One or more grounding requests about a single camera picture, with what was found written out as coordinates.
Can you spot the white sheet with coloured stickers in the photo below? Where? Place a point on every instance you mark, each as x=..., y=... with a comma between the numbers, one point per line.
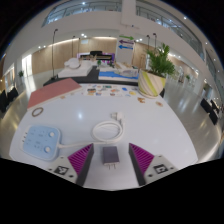
x=106, y=90

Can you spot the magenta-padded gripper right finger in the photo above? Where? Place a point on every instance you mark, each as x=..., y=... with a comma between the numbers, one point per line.
x=145, y=163

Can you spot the black piano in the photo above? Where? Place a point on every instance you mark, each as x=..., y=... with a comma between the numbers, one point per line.
x=96, y=53

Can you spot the light blue power strip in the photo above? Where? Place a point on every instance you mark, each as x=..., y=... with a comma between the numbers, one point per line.
x=40, y=141

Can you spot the purple-grey charger block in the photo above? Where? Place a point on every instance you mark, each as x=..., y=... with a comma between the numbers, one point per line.
x=110, y=154

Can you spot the small wooden disc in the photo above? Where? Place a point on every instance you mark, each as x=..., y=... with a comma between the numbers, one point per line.
x=141, y=99
x=159, y=103

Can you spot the pink flat board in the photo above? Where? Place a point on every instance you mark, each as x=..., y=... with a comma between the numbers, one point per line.
x=53, y=91

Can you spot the group of black chairs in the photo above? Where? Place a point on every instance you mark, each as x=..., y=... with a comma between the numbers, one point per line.
x=210, y=110
x=8, y=98

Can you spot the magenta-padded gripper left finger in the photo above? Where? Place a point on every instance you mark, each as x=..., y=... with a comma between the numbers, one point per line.
x=78, y=163

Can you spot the black display table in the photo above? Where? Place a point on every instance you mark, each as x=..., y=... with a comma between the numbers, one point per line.
x=90, y=78

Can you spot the distant potted plant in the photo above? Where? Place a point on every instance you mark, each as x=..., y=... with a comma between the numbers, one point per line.
x=21, y=73

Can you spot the white architectural model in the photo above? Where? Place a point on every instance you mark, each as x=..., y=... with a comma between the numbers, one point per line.
x=75, y=70

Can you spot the potted plant in striped pot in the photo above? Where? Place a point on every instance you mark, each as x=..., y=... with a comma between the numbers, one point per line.
x=150, y=85

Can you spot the white signboard with arrows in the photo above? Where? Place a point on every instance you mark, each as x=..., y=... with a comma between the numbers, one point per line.
x=125, y=50

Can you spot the blue-based architectural model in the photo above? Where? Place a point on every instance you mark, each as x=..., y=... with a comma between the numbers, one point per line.
x=113, y=75

